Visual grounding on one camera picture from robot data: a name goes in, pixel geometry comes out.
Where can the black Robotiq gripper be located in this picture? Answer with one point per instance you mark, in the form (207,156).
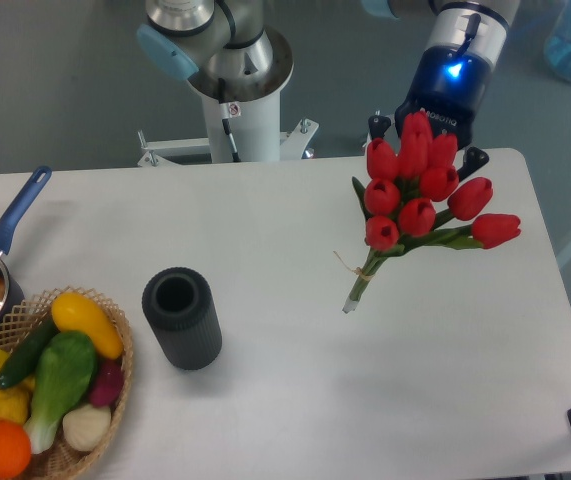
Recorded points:
(449,89)

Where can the red tulip bouquet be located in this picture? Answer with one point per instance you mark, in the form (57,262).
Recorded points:
(414,199)

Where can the dark grey ribbed vase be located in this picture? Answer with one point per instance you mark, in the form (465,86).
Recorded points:
(179,307)

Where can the purple red onion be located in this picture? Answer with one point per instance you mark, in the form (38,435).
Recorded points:
(107,385)

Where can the yellow squash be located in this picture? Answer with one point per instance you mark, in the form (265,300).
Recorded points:
(72,311)

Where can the green bok choy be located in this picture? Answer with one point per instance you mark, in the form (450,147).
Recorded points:
(63,375)

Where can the green cucumber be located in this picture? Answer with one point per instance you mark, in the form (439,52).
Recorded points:
(23,361)

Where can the white garlic bulb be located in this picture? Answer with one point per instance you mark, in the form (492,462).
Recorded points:
(84,427)

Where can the woven wicker basket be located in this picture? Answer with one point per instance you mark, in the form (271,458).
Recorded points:
(61,461)

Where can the orange fruit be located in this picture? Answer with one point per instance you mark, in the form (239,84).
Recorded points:
(15,450)

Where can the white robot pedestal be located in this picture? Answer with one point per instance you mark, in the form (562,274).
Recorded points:
(237,131)

